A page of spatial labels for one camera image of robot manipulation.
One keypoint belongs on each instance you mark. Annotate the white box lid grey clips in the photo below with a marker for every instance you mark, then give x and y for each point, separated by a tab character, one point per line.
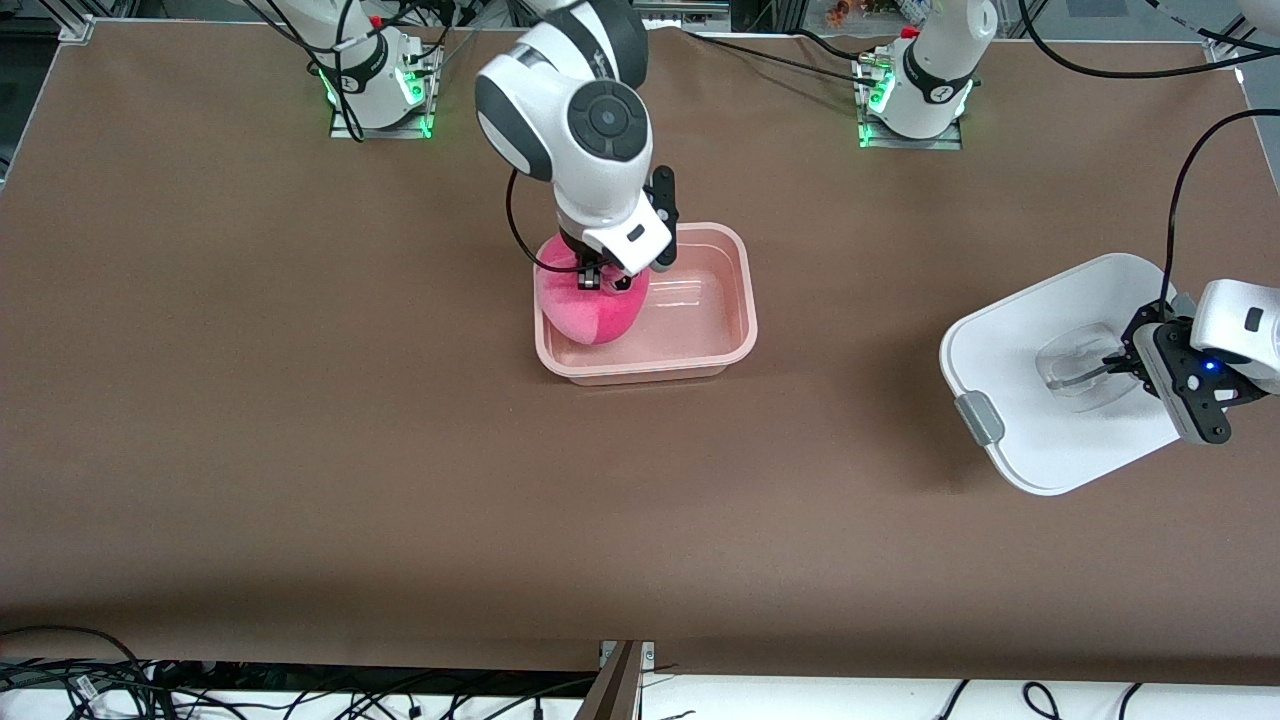
1010	340

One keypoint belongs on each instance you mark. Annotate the brown table cover mat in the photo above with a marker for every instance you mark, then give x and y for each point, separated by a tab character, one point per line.
700	520

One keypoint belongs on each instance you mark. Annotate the pink plush toy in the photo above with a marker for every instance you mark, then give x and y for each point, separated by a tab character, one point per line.
590	320

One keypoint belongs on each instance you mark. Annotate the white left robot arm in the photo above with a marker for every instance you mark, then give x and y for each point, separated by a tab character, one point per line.
935	70

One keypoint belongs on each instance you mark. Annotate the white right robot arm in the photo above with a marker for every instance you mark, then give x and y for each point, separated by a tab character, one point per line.
590	180

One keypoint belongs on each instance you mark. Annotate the aluminium corner bracket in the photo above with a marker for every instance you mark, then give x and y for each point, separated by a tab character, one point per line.
78	28

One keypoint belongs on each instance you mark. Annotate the grey metal rail bracket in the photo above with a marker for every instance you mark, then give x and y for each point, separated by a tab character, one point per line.
690	12

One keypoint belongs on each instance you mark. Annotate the pink plastic box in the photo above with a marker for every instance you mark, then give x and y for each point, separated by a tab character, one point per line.
700	330

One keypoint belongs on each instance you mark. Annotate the small metal corner bracket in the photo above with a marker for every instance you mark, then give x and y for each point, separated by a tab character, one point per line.
648	655

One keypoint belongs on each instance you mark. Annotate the aluminium frame profile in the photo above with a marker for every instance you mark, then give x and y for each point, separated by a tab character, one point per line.
1222	52

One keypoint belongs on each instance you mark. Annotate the small colourful figures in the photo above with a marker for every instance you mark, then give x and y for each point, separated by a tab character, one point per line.
840	12

